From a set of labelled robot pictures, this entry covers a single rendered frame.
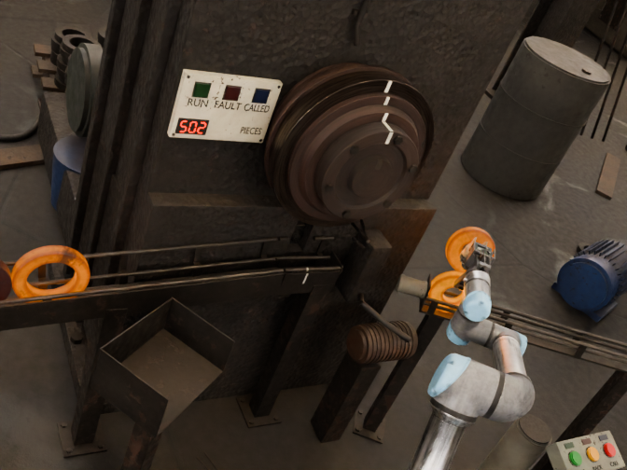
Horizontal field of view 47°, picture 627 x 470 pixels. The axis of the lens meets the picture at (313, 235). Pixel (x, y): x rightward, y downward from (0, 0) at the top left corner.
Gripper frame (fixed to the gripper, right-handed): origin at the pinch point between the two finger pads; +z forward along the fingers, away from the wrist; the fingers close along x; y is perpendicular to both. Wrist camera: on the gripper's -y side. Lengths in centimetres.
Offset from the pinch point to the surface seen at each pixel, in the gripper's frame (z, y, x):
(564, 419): 36, -84, -87
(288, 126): -35, 32, 67
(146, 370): -74, -25, 76
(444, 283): -9.7, -11.1, 4.3
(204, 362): -66, -24, 64
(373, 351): -25.0, -34.9, 16.6
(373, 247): -14.0, -5.9, 30.4
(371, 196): -29, 19, 40
